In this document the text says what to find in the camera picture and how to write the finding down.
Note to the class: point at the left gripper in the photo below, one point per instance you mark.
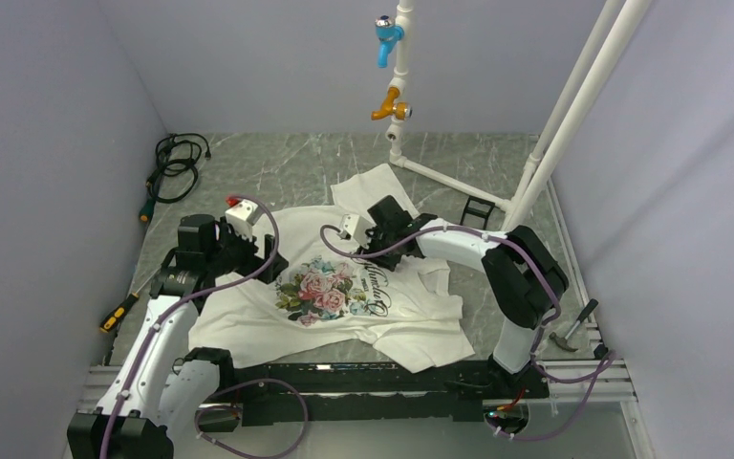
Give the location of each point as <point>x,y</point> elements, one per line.
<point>251,259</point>

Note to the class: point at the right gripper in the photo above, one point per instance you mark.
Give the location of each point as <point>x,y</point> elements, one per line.
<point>387,262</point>

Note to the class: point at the white printed t-shirt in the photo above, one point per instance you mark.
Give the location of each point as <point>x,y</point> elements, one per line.
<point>325,296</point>

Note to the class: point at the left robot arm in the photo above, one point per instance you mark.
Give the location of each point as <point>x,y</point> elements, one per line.
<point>146,408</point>

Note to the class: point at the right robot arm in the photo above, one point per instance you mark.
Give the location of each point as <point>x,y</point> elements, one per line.
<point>526,280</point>

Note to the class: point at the yellow black screwdriver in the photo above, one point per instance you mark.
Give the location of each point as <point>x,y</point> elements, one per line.
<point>115,317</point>

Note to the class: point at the orange faucet tap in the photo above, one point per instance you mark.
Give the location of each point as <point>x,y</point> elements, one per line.
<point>391,106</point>

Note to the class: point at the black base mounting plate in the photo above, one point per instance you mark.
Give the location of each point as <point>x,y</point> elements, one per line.
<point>465,391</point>

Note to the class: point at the blue faucet tap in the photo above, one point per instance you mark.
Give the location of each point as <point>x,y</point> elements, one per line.
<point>389,34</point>

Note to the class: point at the claw hammer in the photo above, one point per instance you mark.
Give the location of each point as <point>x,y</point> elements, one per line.
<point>564,341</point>

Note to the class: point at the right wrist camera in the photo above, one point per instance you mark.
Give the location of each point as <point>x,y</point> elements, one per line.
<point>354,227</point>

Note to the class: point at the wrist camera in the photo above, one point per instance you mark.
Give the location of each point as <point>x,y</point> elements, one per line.
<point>242,215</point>
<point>354,227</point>

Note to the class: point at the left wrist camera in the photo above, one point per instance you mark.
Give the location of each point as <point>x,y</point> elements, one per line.
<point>242,215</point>

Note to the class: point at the white pvc pipe frame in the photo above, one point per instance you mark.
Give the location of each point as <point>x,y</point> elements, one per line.
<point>532,67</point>

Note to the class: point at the aluminium rail frame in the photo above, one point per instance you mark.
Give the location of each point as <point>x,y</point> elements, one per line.
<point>601,380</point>

